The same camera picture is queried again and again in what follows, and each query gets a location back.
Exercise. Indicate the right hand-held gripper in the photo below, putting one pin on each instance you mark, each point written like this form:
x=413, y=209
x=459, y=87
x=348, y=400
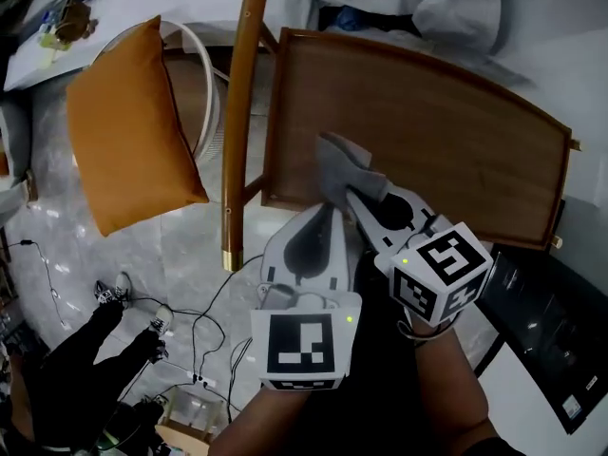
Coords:
x=451, y=259

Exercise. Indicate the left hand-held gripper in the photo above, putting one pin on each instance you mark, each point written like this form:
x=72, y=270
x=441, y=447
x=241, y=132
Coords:
x=299, y=345

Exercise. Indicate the grey cloth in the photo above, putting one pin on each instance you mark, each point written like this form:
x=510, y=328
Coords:
x=342, y=169

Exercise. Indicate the wooden tray table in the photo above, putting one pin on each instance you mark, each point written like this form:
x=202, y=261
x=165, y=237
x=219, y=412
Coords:
x=427, y=136

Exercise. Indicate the person's left forearm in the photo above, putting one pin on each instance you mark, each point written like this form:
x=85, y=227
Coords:
x=266, y=421

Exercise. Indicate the white power strip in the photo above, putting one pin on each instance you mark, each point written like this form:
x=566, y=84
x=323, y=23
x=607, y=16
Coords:
x=203, y=380

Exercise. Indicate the white round chair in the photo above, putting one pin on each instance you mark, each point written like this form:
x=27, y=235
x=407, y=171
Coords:
x=216, y=126

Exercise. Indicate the orange cushion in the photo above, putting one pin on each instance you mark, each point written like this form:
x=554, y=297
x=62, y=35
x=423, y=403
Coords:
x=128, y=136

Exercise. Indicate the white crumpled sheet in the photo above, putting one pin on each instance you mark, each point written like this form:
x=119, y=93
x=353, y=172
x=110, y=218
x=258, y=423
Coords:
x=427, y=3

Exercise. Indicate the grey white cushion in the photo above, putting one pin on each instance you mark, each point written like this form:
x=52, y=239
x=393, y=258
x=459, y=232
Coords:
x=14, y=140

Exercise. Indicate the brown bag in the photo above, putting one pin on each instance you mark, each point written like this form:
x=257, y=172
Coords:
x=73, y=19

